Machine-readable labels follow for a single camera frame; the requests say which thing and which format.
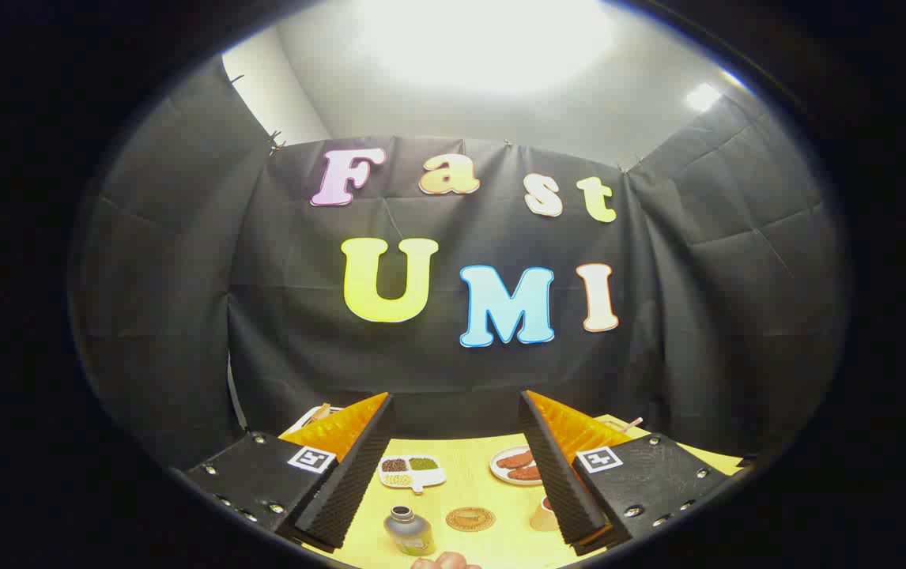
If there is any round cork coaster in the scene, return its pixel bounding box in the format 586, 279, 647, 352
445, 507, 496, 533

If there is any light wooden table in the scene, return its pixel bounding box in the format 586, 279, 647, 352
277, 411, 746, 569

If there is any white toaster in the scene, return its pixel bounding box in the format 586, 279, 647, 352
285, 405, 343, 433

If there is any white cup wooden handle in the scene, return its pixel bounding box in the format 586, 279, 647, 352
530, 496, 561, 532

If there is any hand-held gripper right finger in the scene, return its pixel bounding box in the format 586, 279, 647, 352
519, 390, 732, 554

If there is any silver juice bottle green label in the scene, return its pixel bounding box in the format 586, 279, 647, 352
383, 506, 436, 556

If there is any white divided dish with beans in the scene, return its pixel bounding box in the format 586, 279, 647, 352
378, 454, 447, 495

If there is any black backdrop cloth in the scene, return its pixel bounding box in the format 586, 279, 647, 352
74, 59, 849, 467

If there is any small ceiling light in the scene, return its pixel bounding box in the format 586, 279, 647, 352
685, 82, 723, 113

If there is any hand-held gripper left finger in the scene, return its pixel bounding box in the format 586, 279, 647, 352
184, 391, 396, 552

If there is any white oval plate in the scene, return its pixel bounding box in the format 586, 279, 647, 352
489, 445, 545, 486

